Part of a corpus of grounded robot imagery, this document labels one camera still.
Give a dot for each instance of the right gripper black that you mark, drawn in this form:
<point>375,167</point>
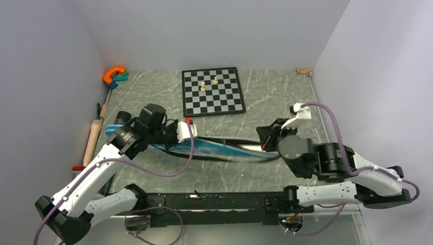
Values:
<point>267,133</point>

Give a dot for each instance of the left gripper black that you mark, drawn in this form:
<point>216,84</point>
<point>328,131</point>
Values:
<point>174,125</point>

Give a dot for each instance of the blue racket cover bag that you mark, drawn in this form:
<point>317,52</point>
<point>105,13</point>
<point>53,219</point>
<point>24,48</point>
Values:
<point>214,149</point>

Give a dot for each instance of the black shuttlecock tube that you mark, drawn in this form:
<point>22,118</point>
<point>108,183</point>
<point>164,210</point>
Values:
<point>122,118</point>

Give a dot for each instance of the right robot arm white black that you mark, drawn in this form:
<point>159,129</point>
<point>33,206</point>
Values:
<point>349,177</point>

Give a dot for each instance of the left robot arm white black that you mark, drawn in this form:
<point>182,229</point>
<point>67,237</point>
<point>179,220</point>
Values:
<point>73,211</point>

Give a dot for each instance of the black white chessboard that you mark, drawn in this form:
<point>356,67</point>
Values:
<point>223,98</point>

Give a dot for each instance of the wooden pin toy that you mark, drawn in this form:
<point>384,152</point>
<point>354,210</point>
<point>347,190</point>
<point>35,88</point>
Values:
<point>95,129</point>

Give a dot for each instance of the small wooden piece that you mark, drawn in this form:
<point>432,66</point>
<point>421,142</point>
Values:
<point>303,71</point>

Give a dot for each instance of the orange green toy blocks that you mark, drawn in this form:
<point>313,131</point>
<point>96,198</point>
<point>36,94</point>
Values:
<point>114,75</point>

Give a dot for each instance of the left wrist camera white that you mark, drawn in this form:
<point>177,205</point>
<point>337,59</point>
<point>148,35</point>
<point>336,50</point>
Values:
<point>186,130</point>

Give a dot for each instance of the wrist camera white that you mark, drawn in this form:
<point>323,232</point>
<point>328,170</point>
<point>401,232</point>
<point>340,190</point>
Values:
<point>300,114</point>
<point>186,130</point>

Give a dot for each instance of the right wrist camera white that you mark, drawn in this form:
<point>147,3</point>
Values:
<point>300,114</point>

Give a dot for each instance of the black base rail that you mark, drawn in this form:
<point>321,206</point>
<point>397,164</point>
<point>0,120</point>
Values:
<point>216,208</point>

